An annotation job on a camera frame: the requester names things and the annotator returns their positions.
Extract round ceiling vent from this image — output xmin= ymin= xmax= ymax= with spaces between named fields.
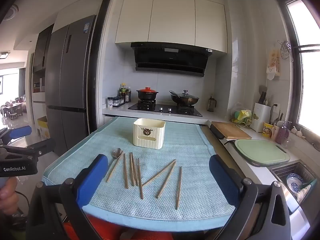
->
xmin=2 ymin=4 xmax=20 ymax=21

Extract cream ribbed utensil holder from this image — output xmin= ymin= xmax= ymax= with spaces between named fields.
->
xmin=133 ymin=118 xmax=166 ymax=150

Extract wooden dining table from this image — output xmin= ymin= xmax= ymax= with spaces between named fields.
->
xmin=0 ymin=100 xmax=27 ymax=120

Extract green plastic cutting board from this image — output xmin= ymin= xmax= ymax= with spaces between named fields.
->
xmin=224 ymin=139 xmax=291 ymax=167

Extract grey steel refrigerator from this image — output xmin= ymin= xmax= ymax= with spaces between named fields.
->
xmin=44 ymin=14 xmax=97 ymax=152

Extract yellow printed cup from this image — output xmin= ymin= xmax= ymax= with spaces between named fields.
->
xmin=262 ymin=122 xmax=273 ymax=138

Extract black range hood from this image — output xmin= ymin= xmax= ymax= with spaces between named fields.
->
xmin=130 ymin=42 xmax=213 ymax=78

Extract black gas cooktop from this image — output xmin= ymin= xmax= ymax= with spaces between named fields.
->
xmin=128 ymin=100 xmax=203 ymax=117

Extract tall dark glass cabinet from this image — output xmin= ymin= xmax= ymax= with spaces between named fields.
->
xmin=32 ymin=24 xmax=55 ymax=103

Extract purple soap bottle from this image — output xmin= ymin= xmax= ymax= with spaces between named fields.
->
xmin=276 ymin=121 xmax=292 ymax=145

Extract white knife block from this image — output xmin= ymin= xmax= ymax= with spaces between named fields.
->
xmin=250 ymin=85 xmax=272 ymax=133

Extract blue white patterned bowl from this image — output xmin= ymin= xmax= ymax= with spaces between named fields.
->
xmin=286 ymin=173 xmax=305 ymax=193

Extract hanging wire trivet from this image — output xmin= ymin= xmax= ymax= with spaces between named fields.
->
xmin=277 ymin=40 xmax=294 ymax=62

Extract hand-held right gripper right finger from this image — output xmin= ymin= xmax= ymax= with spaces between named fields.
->
xmin=209 ymin=154 xmax=292 ymax=240

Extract white wall cabinets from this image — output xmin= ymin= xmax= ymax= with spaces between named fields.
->
xmin=115 ymin=0 xmax=228 ymax=54

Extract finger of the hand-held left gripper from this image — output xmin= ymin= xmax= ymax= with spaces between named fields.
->
xmin=0 ymin=138 xmax=56 ymax=163
xmin=0 ymin=126 xmax=32 ymax=144

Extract yellow cardboard box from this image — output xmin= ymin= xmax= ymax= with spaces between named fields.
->
xmin=37 ymin=116 xmax=50 ymax=140

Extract dark wok with glass lid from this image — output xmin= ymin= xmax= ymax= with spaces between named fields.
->
xmin=169 ymin=90 xmax=200 ymax=107

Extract teal woven table mat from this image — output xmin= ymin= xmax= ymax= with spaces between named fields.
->
xmin=42 ymin=116 xmax=237 ymax=228

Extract kitchen window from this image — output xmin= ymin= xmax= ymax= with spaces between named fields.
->
xmin=274 ymin=0 xmax=320 ymax=140

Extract steel kitchen sink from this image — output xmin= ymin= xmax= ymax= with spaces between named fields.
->
xmin=269 ymin=160 xmax=318 ymax=214

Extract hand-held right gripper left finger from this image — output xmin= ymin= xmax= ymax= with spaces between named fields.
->
xmin=26 ymin=154 xmax=108 ymax=240

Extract black cable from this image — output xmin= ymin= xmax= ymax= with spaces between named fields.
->
xmin=15 ymin=191 xmax=30 ymax=227

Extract red cloth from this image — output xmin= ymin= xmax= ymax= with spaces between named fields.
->
xmin=62 ymin=215 xmax=173 ymax=240

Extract person's left hand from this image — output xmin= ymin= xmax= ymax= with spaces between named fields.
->
xmin=0 ymin=180 xmax=19 ymax=217

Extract cluster of sauce bottles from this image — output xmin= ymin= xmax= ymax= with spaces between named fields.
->
xmin=118 ymin=83 xmax=132 ymax=103

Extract black tray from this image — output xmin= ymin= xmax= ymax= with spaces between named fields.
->
xmin=209 ymin=124 xmax=227 ymax=140

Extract hanging printed oven mitt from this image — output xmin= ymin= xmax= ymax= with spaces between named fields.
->
xmin=266 ymin=49 xmax=281 ymax=81

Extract wooden cutting board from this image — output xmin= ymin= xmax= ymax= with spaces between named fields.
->
xmin=211 ymin=121 xmax=252 ymax=140

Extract metal spoon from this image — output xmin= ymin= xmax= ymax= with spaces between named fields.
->
xmin=108 ymin=148 xmax=123 ymax=177

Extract garlic bulbs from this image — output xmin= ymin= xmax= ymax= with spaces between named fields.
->
xmin=291 ymin=126 xmax=306 ymax=139

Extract black clay pot red lid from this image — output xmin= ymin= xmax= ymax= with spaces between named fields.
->
xmin=136 ymin=87 xmax=159 ymax=101

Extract yellow green plastic bags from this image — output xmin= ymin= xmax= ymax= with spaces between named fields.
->
xmin=230 ymin=102 xmax=252 ymax=124

